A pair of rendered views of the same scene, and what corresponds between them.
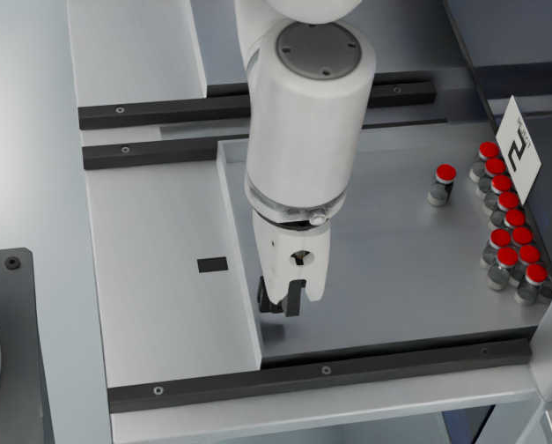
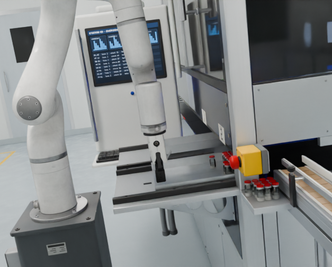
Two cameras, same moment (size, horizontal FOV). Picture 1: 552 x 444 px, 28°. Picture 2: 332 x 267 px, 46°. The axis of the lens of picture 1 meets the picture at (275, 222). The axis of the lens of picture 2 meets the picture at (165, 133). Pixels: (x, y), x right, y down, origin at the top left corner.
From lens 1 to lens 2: 0.83 m
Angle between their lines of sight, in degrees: 41
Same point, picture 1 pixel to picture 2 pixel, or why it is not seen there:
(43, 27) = (136, 239)
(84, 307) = not seen: outside the picture
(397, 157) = (202, 164)
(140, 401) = (120, 198)
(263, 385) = (155, 193)
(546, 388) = (239, 184)
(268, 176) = (142, 117)
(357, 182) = (190, 168)
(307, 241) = (156, 137)
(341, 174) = (159, 114)
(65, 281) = not seen: outside the picture
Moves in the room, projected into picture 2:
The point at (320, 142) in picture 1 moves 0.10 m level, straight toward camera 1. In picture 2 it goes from (150, 100) to (140, 106)
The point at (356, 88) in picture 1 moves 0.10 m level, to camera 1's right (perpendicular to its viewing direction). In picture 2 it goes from (154, 84) to (186, 81)
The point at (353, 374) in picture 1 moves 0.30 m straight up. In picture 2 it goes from (181, 188) to (170, 96)
